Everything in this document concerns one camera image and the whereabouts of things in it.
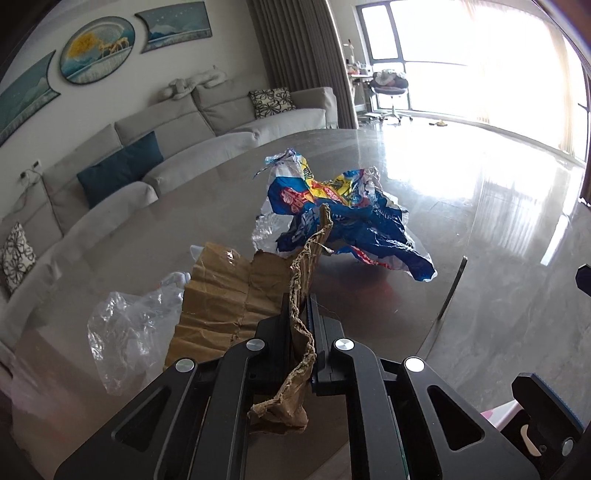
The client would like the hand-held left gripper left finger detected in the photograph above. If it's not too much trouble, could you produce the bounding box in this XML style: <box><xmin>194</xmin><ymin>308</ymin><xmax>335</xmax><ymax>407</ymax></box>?
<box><xmin>53</xmin><ymin>302</ymin><xmax>297</xmax><ymax>480</ymax></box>

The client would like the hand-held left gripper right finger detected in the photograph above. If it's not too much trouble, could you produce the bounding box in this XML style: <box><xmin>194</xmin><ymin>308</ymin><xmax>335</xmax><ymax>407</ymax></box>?
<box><xmin>307</xmin><ymin>296</ymin><xmax>542</xmax><ymax>480</ymax></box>

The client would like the torn brown cardboard piece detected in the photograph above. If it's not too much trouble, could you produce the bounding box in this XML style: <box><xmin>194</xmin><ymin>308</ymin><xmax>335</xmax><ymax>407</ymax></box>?
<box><xmin>164</xmin><ymin>203</ymin><xmax>335</xmax><ymax>435</ymax></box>

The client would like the blue snack wrapper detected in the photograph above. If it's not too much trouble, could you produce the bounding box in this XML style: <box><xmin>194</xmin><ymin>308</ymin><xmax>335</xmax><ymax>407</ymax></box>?
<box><xmin>252</xmin><ymin>148</ymin><xmax>438</xmax><ymax>282</ymax></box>

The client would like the clear plastic bag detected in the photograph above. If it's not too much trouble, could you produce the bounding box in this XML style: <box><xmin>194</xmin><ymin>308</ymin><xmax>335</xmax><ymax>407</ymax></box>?
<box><xmin>88</xmin><ymin>277</ymin><xmax>190</xmax><ymax>397</ymax></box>

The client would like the grey stone coffee table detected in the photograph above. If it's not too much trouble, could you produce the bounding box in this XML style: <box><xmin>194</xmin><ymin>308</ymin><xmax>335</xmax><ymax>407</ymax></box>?
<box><xmin>9</xmin><ymin>127</ymin><xmax>485</xmax><ymax>480</ymax></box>

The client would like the teal cushion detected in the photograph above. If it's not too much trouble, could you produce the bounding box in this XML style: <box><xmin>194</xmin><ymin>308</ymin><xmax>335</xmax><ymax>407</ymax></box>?
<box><xmin>76</xmin><ymin>131</ymin><xmax>164</xmax><ymax>208</ymax></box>

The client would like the grey sectional sofa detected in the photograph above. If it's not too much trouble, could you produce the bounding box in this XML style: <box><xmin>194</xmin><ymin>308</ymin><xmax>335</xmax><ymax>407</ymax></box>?
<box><xmin>0</xmin><ymin>87</ymin><xmax>338</xmax><ymax>365</ymax></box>

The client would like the small floral cushion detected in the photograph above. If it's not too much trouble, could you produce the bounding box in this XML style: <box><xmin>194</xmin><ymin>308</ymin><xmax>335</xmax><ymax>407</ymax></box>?
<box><xmin>248</xmin><ymin>88</ymin><xmax>296</xmax><ymax>120</ymax></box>

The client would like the office chair with clothes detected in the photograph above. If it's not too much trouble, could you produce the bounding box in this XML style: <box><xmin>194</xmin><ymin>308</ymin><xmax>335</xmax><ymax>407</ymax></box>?
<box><xmin>369</xmin><ymin>70</ymin><xmax>416</xmax><ymax>124</ymax></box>

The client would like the white shelf rack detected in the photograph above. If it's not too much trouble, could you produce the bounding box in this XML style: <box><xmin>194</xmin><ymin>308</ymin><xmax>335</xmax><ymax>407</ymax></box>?
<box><xmin>344</xmin><ymin>41</ymin><xmax>375</xmax><ymax>123</ymax></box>

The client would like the grey plush toy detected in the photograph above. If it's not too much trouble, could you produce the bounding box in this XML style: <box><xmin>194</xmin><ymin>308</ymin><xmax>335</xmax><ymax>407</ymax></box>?
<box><xmin>159</xmin><ymin>67</ymin><xmax>229</xmax><ymax>100</ymax></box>

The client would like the large floral cushion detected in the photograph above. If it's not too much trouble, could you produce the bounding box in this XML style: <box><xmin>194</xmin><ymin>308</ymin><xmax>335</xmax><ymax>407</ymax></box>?
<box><xmin>0</xmin><ymin>222</ymin><xmax>37</xmax><ymax>296</ymax></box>

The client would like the grey curtain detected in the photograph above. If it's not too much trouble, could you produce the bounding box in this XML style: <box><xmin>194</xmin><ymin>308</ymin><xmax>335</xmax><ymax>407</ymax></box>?
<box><xmin>247</xmin><ymin>0</ymin><xmax>360</xmax><ymax>130</ymax></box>

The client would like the large window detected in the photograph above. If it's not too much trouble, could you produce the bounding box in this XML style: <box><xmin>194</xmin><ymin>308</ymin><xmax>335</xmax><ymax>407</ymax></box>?
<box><xmin>358</xmin><ymin>0</ymin><xmax>591</xmax><ymax>162</ymax></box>

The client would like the wall outlet with charger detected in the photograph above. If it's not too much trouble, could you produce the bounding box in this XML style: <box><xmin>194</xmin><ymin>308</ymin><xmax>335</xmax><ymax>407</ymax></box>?
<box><xmin>18</xmin><ymin>159</ymin><xmax>43</xmax><ymax>186</ymax></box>

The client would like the short crescent wall painting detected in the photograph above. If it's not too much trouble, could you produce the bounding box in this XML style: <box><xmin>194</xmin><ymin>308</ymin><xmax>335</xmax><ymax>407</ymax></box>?
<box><xmin>136</xmin><ymin>1</ymin><xmax>213</xmax><ymax>54</ymax></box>

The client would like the round wall painting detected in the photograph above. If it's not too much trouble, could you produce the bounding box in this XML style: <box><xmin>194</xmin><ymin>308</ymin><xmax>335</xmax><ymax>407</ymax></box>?
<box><xmin>60</xmin><ymin>17</ymin><xmax>136</xmax><ymax>85</ymax></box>

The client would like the long crescent wall painting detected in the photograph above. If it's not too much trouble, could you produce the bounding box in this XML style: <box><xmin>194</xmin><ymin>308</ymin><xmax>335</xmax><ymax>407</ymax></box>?
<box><xmin>0</xmin><ymin>50</ymin><xmax>61</xmax><ymax>146</ymax></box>

